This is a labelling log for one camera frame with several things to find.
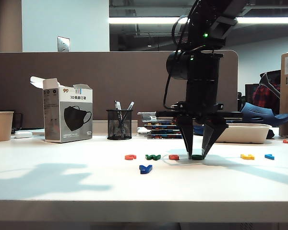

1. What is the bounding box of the navy blue foam slipper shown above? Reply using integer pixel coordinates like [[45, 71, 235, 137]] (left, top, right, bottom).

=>
[[240, 103, 288, 128], [193, 123, 206, 137]]

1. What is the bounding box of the white ceiling light strip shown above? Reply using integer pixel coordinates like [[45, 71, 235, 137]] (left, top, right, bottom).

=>
[[109, 17, 288, 24]]

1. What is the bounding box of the black office chair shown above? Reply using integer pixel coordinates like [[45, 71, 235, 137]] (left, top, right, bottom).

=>
[[259, 70, 281, 99]]

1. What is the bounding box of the letter magnet blister pack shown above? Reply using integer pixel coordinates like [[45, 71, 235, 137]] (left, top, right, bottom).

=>
[[147, 130, 183, 136], [144, 123, 180, 127], [150, 126, 182, 131], [146, 135, 185, 140]]

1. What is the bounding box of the tan paper cup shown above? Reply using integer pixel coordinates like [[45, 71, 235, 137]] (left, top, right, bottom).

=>
[[0, 111, 14, 142]]

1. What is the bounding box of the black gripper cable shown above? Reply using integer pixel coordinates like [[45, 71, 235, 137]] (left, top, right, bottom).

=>
[[163, 15, 192, 110]]

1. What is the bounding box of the black computer monitor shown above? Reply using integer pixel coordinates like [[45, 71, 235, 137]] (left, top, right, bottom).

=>
[[244, 84, 260, 106]]

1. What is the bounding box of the beige pulp food tray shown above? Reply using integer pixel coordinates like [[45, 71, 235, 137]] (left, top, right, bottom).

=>
[[215, 123, 272, 144]]

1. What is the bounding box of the brown fabric desk partition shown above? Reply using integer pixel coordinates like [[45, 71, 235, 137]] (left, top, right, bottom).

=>
[[0, 50, 239, 135]]

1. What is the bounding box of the white earbuds case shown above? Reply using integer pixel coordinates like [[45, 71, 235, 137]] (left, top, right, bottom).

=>
[[14, 130, 33, 139]]

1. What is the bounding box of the black mesh pen holder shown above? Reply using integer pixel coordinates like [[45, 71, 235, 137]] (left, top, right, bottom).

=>
[[106, 109, 133, 141]]

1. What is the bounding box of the metal wall switch plate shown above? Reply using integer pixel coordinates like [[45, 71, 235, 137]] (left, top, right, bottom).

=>
[[57, 36, 71, 53]]

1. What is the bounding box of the grey face mask box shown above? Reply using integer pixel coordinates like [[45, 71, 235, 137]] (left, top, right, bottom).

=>
[[30, 76, 94, 144]]

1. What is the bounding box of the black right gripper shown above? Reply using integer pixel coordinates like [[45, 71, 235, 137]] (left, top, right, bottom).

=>
[[156, 103, 243, 160]]

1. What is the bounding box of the clear plastic tray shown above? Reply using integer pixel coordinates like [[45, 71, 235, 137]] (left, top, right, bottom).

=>
[[137, 111, 180, 124]]

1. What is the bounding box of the blue letter y magnet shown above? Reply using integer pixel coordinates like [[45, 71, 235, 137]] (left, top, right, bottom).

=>
[[139, 164, 153, 175]]

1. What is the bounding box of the red plaid jacket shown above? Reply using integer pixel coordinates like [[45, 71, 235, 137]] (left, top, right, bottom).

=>
[[252, 83, 280, 115]]

